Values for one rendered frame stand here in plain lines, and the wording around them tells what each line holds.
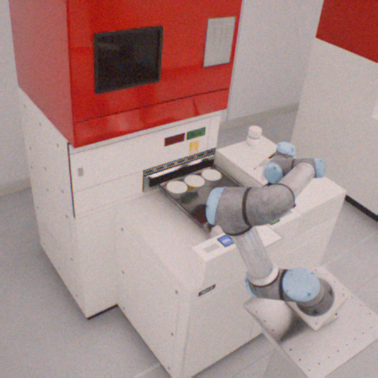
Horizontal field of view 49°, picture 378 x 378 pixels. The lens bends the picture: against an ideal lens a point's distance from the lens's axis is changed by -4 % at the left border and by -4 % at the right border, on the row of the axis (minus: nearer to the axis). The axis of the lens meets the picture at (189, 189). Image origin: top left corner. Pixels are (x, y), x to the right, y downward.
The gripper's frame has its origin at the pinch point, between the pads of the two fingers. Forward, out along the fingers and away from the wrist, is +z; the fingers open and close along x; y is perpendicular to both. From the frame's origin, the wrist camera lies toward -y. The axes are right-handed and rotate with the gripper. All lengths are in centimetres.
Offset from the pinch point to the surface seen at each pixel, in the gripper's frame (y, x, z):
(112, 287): 59, 48, 73
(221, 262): -3.9, 31.4, 7.0
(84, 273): 59, 64, 53
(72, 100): 54, 65, -46
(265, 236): -6.0, 10.3, 1.3
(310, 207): -2.6, -22.2, 1.2
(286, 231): -4.0, -6.8, 8.0
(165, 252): 19.5, 41.9, 15.6
